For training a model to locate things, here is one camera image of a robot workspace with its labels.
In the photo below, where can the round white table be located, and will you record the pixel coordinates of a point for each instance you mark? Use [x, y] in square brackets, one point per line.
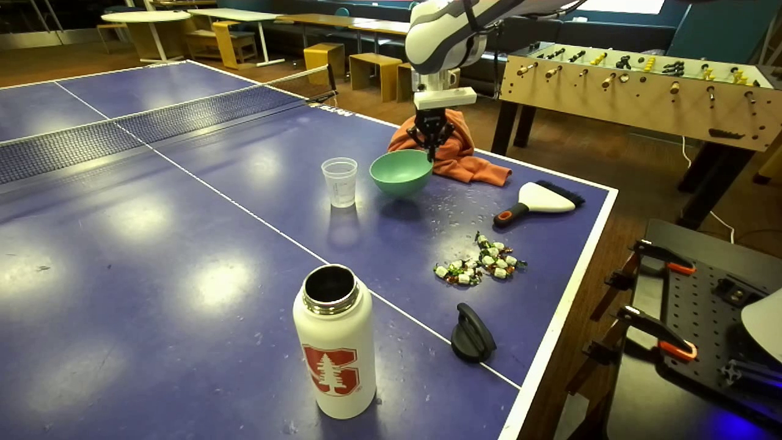
[146, 18]

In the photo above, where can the black metal cart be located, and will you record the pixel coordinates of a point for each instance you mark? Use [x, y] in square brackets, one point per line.
[651, 398]

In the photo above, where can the black perforated board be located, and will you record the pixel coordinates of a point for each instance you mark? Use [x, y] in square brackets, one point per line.
[699, 319]

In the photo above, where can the yellow wooden stool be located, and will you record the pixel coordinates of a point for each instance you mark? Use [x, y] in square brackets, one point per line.
[322, 55]

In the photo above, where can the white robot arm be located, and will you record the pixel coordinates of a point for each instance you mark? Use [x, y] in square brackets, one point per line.
[443, 37]

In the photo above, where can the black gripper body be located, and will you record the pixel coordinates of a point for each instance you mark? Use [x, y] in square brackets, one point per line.
[431, 123]

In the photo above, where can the orange cloth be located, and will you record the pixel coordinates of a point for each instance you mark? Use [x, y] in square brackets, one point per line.
[464, 160]

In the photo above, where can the white water bottle red logo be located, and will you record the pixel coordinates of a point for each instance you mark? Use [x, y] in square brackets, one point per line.
[336, 358]

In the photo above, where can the clear plastic cup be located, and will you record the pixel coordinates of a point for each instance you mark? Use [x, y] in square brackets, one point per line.
[339, 184]

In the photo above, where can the green bowl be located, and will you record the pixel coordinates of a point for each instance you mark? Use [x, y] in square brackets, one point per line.
[402, 174]

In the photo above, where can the long wooden table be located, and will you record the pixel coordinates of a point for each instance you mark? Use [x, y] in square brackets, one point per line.
[349, 23]

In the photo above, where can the wooden foosball table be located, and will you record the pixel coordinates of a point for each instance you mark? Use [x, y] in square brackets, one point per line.
[636, 101]

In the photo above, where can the wooden bench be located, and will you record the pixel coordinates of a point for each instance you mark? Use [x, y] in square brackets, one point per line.
[403, 81]
[371, 68]

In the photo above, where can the white curved object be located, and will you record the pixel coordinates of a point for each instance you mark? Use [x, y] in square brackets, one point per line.
[767, 321]

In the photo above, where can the table tennis net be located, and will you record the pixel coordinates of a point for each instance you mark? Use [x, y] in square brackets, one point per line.
[122, 130]

